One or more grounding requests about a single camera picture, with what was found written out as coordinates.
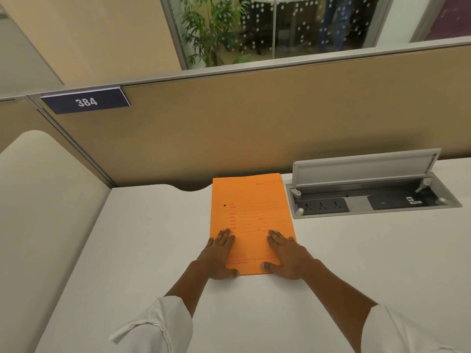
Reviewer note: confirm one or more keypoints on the person's right hand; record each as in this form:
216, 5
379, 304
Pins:
292, 261

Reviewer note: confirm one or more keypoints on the white shirt sleeve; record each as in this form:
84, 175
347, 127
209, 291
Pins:
397, 334
158, 327

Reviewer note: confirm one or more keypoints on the person's left forearm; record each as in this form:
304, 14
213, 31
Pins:
189, 288

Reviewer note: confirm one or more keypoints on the grey desk power box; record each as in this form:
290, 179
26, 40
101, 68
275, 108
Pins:
364, 169

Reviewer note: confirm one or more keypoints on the green potted plant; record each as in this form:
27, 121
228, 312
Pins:
209, 29

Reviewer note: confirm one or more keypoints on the white left shirt sleeve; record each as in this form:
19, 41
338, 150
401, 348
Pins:
158, 327

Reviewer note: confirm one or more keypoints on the black socket strip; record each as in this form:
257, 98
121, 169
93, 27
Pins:
322, 206

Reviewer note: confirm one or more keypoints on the beige partition panel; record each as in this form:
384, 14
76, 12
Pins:
14, 119
257, 117

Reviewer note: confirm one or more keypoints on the white right shirt sleeve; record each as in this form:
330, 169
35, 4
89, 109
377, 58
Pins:
397, 334

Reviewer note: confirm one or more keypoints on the person's left hand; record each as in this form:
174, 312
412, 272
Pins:
217, 259

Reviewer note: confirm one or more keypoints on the glass office door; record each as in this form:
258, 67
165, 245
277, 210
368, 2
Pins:
449, 14

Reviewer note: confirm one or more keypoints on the dark blue number plate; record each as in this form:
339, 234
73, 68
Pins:
85, 101

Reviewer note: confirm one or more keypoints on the person's right forearm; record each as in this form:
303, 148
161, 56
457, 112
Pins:
338, 301

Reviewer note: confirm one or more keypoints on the white desk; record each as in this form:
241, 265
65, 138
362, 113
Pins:
368, 272

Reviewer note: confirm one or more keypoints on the glass office window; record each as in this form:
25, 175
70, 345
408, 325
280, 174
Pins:
294, 29

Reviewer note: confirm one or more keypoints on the black port module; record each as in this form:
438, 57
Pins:
393, 198

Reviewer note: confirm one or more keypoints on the orange paper folder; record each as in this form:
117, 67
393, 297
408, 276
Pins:
250, 194

